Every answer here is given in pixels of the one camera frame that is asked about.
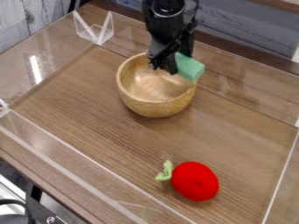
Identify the clear acrylic corner bracket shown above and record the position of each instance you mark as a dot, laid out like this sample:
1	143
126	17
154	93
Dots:
98	34

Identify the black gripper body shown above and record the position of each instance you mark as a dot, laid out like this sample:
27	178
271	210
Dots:
167	22

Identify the green rectangular block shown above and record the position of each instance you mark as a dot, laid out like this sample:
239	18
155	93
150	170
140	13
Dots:
190	68

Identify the light wooden bowl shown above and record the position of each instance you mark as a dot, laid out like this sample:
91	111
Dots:
152	93

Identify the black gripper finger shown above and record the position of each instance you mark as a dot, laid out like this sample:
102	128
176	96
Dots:
187	43
168	65

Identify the red plush tomato toy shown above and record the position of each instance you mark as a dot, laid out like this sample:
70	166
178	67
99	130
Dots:
192	179

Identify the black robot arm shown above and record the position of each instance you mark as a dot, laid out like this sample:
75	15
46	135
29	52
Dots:
171	25

